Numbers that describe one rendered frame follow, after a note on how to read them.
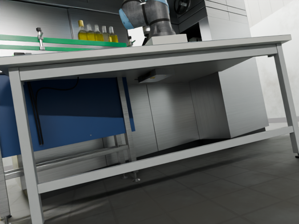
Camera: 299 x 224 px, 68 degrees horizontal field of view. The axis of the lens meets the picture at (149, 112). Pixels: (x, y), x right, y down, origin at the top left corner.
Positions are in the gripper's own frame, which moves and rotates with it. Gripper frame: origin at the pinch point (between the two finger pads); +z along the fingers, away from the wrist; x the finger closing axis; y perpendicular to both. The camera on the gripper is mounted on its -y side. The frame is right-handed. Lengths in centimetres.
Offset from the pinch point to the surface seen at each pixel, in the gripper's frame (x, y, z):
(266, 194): -13, 78, 82
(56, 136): -74, -2, 44
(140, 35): 15.4, -30.3, -33.3
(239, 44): 17, 61, 11
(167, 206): -43, 49, 82
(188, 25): 70, -20, -44
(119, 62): -47, 36, 13
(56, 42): -65, -2, -11
